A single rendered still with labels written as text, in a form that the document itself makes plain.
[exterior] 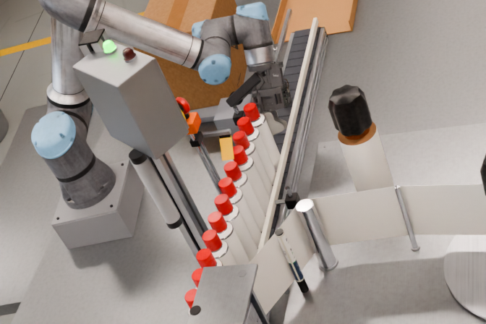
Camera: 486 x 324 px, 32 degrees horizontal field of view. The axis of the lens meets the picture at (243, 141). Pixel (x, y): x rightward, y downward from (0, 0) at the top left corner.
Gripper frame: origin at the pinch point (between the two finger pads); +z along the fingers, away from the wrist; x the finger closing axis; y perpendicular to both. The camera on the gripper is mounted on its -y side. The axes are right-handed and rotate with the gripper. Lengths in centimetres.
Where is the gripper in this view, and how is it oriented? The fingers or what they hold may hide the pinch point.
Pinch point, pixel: (267, 141)
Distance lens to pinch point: 216.0
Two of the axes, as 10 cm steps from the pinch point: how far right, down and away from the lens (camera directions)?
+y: 9.3, -1.2, -3.6
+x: 3.3, -2.2, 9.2
